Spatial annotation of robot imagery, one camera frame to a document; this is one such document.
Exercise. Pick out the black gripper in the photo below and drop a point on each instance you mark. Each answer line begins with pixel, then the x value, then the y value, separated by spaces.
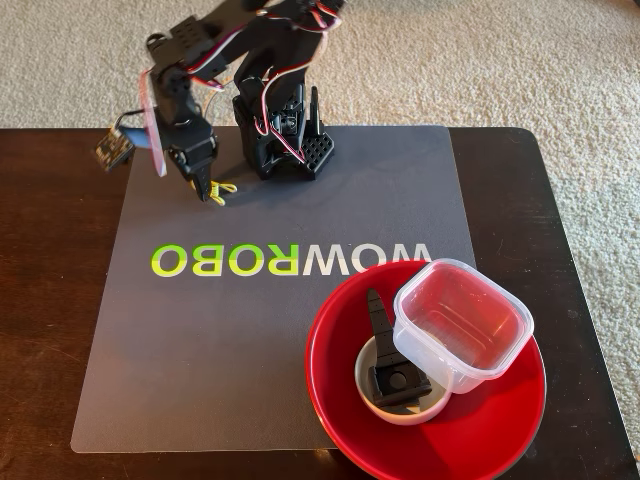
pixel 199 159

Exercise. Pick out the black printed gripper part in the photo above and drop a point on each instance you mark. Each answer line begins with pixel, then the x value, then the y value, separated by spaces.
pixel 385 345

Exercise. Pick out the small white bowl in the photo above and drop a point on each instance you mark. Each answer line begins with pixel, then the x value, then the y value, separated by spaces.
pixel 370 400

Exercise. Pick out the clear plastic container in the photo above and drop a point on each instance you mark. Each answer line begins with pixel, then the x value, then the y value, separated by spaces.
pixel 462 325

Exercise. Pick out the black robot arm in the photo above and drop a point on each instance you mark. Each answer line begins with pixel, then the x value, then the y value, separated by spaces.
pixel 270 45

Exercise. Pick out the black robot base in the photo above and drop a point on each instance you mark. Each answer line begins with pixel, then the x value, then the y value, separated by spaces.
pixel 285 150

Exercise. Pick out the large red bowl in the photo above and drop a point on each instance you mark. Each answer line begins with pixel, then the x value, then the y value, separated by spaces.
pixel 475 430

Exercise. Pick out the dark grey WOWROBO mat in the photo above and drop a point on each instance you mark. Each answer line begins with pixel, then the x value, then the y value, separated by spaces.
pixel 200 350

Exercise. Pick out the translucent pink mount plate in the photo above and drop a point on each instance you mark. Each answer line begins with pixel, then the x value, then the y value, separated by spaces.
pixel 155 135

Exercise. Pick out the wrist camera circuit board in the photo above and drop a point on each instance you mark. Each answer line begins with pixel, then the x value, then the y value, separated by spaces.
pixel 112 150

